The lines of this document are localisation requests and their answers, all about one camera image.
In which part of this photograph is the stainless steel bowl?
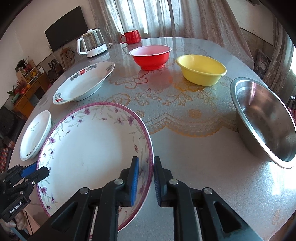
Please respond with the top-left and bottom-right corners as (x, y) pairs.
(230, 78), (295, 169)

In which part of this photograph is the small white plate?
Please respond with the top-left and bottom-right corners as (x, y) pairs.
(20, 110), (51, 161)

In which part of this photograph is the black wall television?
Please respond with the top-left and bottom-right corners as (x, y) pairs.
(45, 6), (88, 52)

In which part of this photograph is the white plate red pattern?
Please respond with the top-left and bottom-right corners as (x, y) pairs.
(53, 61), (115, 105)

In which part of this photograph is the yellow plastic bowl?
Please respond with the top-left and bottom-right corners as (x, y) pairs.
(176, 54), (227, 86)

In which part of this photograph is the wooden sideboard cabinet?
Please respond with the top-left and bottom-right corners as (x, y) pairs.
(13, 60), (50, 118)

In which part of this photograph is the purple floral large plate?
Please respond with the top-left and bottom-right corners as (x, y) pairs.
(37, 102), (154, 230)

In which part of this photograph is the beige lace curtain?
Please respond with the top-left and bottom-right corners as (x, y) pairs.
(89, 1), (254, 68)

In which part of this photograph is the floral plastic tablecloth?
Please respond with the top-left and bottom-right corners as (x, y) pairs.
(9, 37), (296, 241)

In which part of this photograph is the red mug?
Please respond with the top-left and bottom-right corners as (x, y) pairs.
(120, 30), (142, 45)

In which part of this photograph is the glass electric kettle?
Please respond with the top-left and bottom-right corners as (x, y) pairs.
(77, 29), (107, 58)

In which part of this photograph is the red plastic bowl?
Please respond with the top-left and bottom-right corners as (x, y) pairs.
(129, 45), (172, 71)

